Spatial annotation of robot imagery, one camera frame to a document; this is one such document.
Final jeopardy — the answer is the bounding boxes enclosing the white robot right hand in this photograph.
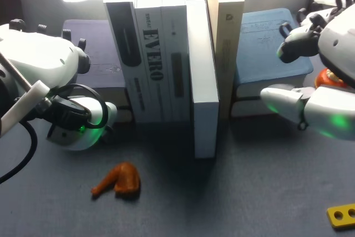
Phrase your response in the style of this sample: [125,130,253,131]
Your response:
[260,0,355,142]

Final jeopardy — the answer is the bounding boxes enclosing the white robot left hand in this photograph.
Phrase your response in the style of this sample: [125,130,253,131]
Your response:
[0,19,119,152]

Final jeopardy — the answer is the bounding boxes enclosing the blue textured book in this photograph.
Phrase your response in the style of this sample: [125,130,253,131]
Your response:
[231,8,314,118]

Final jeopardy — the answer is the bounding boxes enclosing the cream hardcover book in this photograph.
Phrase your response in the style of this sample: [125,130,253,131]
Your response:
[205,0,245,120]

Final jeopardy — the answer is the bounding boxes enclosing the white book EVERO spine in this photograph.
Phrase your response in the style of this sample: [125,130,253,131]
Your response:
[134,0,169,123]

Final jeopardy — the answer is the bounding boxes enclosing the orange toy figure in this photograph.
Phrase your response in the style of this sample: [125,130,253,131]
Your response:
[315,67,352,89]

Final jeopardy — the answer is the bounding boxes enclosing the brown toy chicken leg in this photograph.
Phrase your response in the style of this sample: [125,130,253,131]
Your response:
[90,162,141,198]

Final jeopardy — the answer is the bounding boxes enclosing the grey table cloth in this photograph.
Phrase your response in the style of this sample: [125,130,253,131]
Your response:
[0,6,355,237]

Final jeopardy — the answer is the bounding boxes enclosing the yellow two-hole rectangular block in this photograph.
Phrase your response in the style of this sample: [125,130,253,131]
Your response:
[326,203,355,232]

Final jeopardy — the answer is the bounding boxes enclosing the black cable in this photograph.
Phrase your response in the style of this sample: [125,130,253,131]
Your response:
[0,122,39,185]

